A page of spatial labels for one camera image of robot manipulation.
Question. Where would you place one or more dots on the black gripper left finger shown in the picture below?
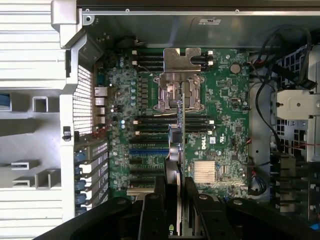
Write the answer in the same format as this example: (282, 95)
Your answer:
(152, 220)

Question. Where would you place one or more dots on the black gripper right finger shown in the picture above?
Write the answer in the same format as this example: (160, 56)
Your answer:
(210, 222)

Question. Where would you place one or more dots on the green graphics card black shroud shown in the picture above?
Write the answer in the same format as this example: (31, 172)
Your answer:
(175, 60)

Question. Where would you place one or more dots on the silver chipset heat sink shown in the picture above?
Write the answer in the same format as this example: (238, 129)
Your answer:
(204, 170)

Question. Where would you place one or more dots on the blue expansion slot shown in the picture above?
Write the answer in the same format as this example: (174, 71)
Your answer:
(147, 151)

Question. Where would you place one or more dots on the black expansion slot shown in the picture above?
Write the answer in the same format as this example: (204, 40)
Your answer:
(147, 141)

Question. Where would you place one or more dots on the green RAM stick in slot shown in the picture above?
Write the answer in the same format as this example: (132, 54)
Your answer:
(152, 133)

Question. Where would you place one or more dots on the green motherboard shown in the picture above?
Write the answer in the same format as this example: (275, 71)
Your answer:
(225, 100)

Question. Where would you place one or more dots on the CPU socket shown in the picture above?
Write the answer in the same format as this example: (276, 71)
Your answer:
(195, 95)

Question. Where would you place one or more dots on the silver metal drive cage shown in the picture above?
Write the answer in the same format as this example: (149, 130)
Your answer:
(295, 105)

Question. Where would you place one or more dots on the grey parts rack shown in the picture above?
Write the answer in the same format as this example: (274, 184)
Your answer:
(25, 130)

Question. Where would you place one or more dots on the round coin battery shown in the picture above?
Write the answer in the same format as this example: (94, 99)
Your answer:
(235, 68)

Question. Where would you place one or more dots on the hard disk in blue carrier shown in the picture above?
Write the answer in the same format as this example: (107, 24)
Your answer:
(5, 102)

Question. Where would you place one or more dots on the open grey PC case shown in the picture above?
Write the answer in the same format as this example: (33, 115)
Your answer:
(150, 27)

